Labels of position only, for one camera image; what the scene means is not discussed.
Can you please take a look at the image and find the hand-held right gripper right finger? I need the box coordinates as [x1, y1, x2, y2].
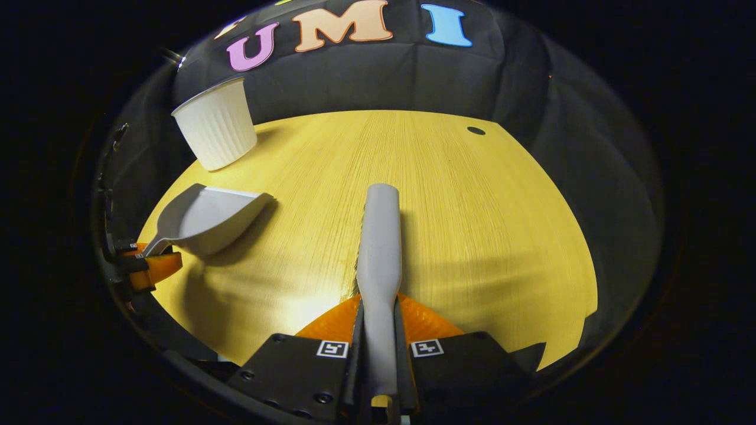
[394, 293, 548, 416]

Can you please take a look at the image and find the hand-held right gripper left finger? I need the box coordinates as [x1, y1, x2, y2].
[226, 294, 363, 424]

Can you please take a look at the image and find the grey plastic dustpan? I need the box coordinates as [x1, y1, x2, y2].
[142, 183, 276, 258]

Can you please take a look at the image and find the small grey broom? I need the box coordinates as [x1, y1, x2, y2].
[355, 182, 404, 398]

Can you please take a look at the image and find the white ribbed garbage bin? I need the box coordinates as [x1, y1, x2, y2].
[171, 76, 259, 172]

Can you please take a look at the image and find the wooden desktop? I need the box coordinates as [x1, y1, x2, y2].
[137, 109, 599, 372]

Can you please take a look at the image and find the black backdrop cloth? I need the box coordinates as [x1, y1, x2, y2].
[94, 0, 665, 355]

